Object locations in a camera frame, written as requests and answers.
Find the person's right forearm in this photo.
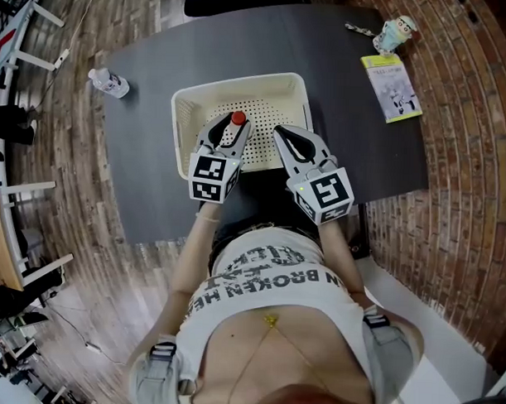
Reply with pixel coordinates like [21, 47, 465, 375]
[316, 222, 369, 297]

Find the person's left forearm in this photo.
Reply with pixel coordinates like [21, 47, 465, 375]
[127, 199, 220, 362]

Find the cartoon figure bottle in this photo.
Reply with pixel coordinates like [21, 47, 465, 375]
[372, 13, 421, 59]

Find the black office chair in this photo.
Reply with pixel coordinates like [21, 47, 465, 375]
[183, 0, 313, 22]

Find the white frame desk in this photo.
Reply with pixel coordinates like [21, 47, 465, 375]
[0, 0, 66, 74]

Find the red-capped bottle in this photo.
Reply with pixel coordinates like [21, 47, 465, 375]
[219, 110, 255, 151]

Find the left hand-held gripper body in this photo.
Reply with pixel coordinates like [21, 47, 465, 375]
[186, 147, 243, 204]

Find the thin gold necklace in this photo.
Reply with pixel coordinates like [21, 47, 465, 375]
[229, 314, 329, 404]

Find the grey shoulder strap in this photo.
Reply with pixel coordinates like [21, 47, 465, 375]
[359, 305, 418, 404]
[128, 339, 200, 404]

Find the clear water bottle white cap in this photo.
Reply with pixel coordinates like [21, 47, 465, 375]
[87, 66, 131, 99]

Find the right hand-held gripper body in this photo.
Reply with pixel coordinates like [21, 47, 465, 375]
[285, 154, 357, 227]

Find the twisted patterned wrapper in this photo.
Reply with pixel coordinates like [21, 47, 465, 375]
[345, 22, 378, 37]

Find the person's white printed shirt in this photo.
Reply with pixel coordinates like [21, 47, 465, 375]
[174, 225, 381, 388]

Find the cream perforated plastic basket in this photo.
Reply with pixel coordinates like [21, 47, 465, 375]
[167, 67, 316, 185]

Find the dark grey table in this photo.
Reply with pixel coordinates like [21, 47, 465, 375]
[99, 0, 436, 256]

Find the yellow-edged booklet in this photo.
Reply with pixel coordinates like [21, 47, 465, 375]
[358, 53, 426, 125]

